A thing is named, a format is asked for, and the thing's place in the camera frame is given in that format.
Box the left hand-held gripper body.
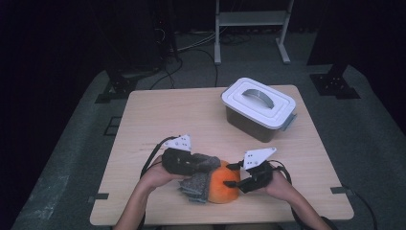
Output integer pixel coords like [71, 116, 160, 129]
[160, 133, 202, 177]

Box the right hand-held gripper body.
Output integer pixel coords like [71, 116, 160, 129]
[238, 147, 278, 195]

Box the orange plush toy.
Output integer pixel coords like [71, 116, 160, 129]
[207, 159, 241, 205]

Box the gray cloth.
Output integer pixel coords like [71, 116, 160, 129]
[177, 152, 222, 205]

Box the brown transparent storage box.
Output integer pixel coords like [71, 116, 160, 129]
[224, 106, 298, 144]

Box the white box lid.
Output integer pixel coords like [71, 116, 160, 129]
[220, 77, 298, 131]

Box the person's right hand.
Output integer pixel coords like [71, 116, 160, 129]
[262, 168, 293, 201]

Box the person's left hand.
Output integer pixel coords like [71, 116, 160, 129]
[140, 155, 190, 193]

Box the black tape strip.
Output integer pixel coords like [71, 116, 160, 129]
[87, 193, 110, 204]
[329, 186, 355, 196]

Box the black metal stand base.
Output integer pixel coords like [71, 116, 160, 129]
[309, 61, 362, 101]
[94, 75, 139, 104]

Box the dark equipment rack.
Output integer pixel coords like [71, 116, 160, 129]
[104, 0, 180, 73]

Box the right hand-held gripper cable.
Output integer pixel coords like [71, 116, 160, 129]
[269, 159, 293, 187]

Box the hand-held gripper cable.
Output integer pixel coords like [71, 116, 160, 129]
[269, 159, 293, 187]
[140, 136, 178, 180]

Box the left hand-held gripper cable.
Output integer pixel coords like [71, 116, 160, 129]
[140, 136, 178, 180]

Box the thin black floor cable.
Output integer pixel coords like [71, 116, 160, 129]
[342, 184, 379, 230]

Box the white floor cable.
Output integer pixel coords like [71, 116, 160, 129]
[176, 31, 217, 53]

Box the white metal stand frame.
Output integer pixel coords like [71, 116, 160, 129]
[214, 0, 295, 66]

